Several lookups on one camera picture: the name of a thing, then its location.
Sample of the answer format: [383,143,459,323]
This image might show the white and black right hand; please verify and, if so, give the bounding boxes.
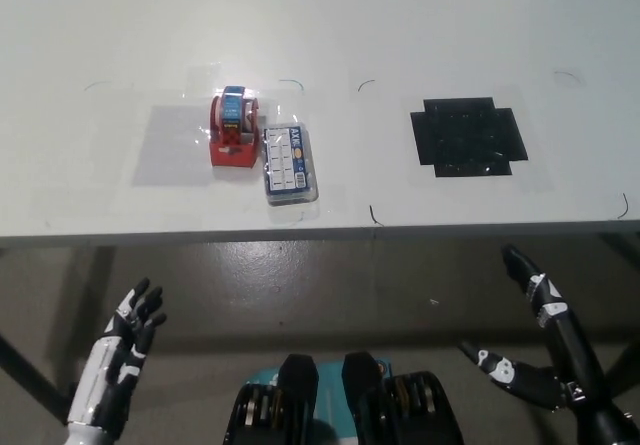
[458,244,620,417]

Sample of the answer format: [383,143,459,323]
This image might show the white and black left hand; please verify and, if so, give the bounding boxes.
[66,277,168,439]

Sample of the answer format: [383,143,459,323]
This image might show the clear screw box blue label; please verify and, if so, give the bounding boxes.
[261,123,322,209]

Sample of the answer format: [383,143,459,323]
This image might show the black tape patch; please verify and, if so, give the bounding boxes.
[409,96,530,179]

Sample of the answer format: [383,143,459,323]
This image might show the red tape dispenser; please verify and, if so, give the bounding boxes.
[208,85,265,171]

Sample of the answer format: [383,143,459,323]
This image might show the black table leg brace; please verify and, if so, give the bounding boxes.
[0,331,76,425]

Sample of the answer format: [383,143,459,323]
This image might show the black and teal robot body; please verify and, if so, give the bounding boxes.
[223,352,464,445]

